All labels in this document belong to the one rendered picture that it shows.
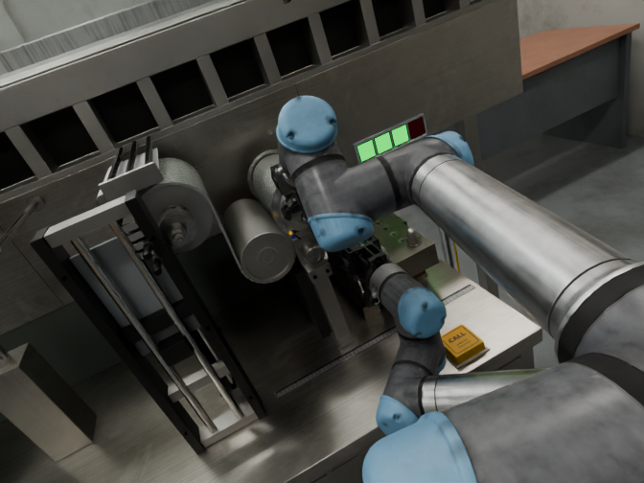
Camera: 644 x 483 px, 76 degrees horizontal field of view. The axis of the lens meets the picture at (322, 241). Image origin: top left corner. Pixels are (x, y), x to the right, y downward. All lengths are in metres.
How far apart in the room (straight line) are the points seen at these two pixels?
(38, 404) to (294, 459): 0.58
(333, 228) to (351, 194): 0.05
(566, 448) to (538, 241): 0.17
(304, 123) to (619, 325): 0.38
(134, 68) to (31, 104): 0.24
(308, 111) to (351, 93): 0.71
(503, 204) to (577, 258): 0.09
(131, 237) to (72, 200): 0.49
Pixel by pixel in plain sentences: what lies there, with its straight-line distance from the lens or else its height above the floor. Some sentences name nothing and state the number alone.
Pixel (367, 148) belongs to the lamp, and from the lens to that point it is 1.27.
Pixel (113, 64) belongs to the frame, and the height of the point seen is 1.62.
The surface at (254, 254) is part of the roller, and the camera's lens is 0.89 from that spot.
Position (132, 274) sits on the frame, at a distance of 0.77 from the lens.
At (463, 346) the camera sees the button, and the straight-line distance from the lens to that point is 0.92.
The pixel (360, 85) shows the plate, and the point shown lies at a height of 1.37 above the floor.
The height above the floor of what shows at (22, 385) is 1.12.
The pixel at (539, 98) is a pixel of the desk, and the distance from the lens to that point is 3.19.
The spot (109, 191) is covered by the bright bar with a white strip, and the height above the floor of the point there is 1.44.
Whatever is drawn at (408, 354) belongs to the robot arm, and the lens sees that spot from 0.75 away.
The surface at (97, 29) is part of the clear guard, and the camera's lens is 1.13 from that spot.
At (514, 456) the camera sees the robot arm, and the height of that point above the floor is 1.42.
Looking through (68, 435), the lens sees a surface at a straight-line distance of 1.20.
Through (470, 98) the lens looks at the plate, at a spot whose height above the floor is 1.20.
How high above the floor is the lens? 1.60
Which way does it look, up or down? 29 degrees down
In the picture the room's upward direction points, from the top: 20 degrees counter-clockwise
